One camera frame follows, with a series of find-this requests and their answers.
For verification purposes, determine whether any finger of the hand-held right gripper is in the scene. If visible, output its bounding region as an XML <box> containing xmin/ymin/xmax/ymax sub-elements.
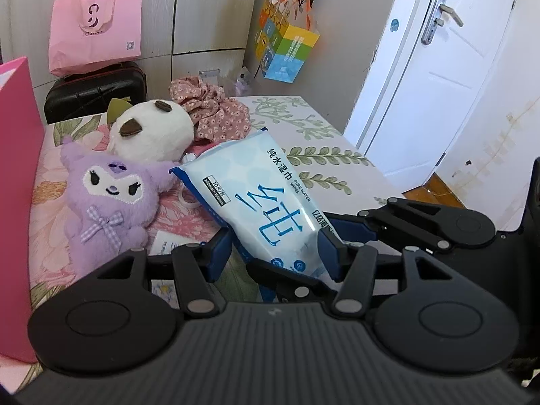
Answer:
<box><xmin>327</xmin><ymin>197</ymin><xmax>451</xmax><ymax>253</ymax></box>
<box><xmin>247</xmin><ymin>259</ymin><xmax>340</xmax><ymax>303</ymax></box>

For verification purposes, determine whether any colourful gift bag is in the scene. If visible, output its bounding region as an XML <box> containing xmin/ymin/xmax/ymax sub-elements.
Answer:
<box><xmin>254</xmin><ymin>0</ymin><xmax>321</xmax><ymax>84</ymax></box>

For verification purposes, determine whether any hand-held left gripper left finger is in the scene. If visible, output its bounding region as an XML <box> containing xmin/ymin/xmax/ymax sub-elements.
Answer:
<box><xmin>97</xmin><ymin>231</ymin><xmax>234</xmax><ymax>320</ymax></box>

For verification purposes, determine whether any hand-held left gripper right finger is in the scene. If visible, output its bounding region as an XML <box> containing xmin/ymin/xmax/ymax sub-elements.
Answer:
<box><xmin>318</xmin><ymin>232</ymin><xmax>459</xmax><ymax>319</ymax></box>

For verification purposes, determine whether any white wardrobe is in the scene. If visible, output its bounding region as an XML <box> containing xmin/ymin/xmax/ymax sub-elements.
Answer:
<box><xmin>0</xmin><ymin>0</ymin><xmax>264</xmax><ymax>93</ymax></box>

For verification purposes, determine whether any white panda plush toy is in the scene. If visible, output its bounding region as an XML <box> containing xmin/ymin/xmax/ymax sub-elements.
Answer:
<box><xmin>105</xmin><ymin>99</ymin><xmax>220</xmax><ymax>165</ymax></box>

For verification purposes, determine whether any floral bedsheet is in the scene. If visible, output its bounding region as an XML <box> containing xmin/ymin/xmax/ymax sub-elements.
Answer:
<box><xmin>25</xmin><ymin>95</ymin><xmax>408</xmax><ymax>304</ymax></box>

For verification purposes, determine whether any white door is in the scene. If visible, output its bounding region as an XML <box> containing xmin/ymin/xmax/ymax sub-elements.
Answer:
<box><xmin>344</xmin><ymin>0</ymin><xmax>519</xmax><ymax>190</ymax></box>

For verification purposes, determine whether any black suitcase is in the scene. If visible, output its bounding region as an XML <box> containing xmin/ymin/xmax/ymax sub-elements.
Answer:
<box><xmin>43</xmin><ymin>61</ymin><xmax>148</xmax><ymax>125</ymax></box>

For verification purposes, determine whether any blue white wet wipes pack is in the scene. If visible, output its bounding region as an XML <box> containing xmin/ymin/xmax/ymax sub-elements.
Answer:
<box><xmin>169</xmin><ymin>127</ymin><xmax>344</xmax><ymax>304</ymax></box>

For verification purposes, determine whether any purple plush toy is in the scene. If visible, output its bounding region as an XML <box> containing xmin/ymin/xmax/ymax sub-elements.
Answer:
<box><xmin>59</xmin><ymin>135</ymin><xmax>180</xmax><ymax>277</ymax></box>

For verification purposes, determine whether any metal door handle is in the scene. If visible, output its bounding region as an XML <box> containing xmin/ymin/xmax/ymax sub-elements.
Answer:
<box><xmin>421</xmin><ymin>0</ymin><xmax>465</xmax><ymax>45</ymax></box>

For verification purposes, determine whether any clear plastic packaging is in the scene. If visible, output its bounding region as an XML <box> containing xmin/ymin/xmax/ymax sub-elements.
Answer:
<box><xmin>198</xmin><ymin>66</ymin><xmax>254</xmax><ymax>93</ymax></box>

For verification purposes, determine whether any small white packet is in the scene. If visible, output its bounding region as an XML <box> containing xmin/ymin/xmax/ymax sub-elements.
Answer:
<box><xmin>152</xmin><ymin>230</ymin><xmax>203</xmax><ymax>258</ymax></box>

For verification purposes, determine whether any pink storage box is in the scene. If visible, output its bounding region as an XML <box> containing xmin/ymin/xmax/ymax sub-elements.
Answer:
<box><xmin>0</xmin><ymin>56</ymin><xmax>46</xmax><ymax>363</ymax></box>

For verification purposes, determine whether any pink floral cloth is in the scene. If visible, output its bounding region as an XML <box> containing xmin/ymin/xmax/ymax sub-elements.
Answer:
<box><xmin>169</xmin><ymin>75</ymin><xmax>251</xmax><ymax>142</ymax></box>

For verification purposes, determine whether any pink paper bag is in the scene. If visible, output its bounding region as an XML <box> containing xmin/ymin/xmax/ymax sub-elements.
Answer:
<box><xmin>48</xmin><ymin>0</ymin><xmax>143</xmax><ymax>77</ymax></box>

